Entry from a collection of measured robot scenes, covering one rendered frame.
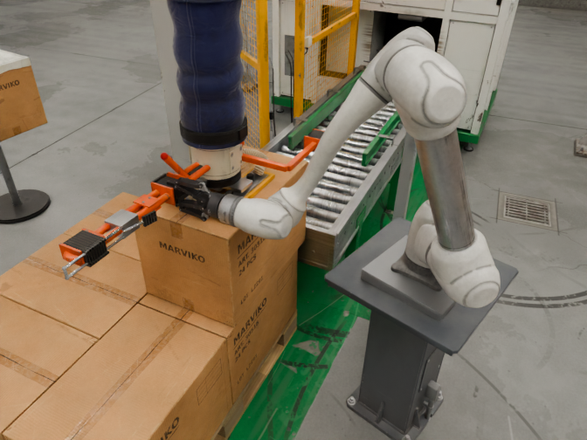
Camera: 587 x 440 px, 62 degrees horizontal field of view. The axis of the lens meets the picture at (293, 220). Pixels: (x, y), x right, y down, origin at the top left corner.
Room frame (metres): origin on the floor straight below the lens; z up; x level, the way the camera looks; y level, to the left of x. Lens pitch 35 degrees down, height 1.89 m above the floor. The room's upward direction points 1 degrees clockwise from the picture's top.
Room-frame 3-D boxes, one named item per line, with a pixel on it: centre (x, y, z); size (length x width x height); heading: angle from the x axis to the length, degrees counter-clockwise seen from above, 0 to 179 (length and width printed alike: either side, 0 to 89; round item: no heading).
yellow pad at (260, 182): (1.49, 0.19, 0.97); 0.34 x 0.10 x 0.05; 154
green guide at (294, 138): (3.36, -0.28, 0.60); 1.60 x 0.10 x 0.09; 155
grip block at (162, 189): (1.31, 0.38, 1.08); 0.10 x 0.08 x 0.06; 64
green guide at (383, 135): (3.13, -0.76, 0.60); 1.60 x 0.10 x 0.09; 155
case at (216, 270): (1.58, 0.25, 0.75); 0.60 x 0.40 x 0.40; 154
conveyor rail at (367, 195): (2.79, -0.66, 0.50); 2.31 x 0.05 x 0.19; 155
